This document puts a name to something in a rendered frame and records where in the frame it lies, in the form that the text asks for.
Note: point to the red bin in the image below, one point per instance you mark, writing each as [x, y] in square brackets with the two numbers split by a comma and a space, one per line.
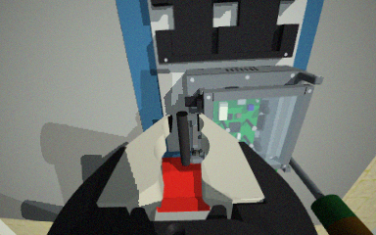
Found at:
[182, 189]

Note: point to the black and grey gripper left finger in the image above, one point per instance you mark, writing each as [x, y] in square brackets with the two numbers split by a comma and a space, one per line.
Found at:
[130, 178]

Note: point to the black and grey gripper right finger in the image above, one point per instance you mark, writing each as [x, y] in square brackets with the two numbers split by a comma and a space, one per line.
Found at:
[235, 176]

